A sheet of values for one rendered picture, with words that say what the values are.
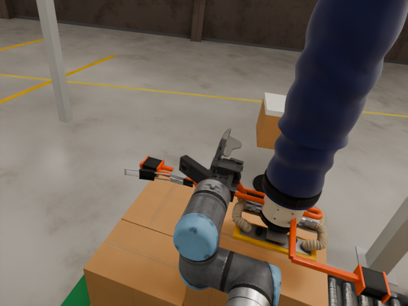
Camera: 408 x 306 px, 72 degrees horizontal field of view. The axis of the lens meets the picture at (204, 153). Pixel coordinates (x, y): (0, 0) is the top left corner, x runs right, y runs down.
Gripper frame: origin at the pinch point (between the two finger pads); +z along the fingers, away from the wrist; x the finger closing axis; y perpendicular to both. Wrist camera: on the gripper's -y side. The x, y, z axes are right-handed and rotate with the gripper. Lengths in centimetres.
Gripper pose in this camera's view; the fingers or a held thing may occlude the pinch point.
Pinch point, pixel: (223, 149)
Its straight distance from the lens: 86.5
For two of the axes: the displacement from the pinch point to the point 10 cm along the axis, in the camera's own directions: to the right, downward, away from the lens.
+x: 1.2, -8.2, -5.7
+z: 2.8, -5.2, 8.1
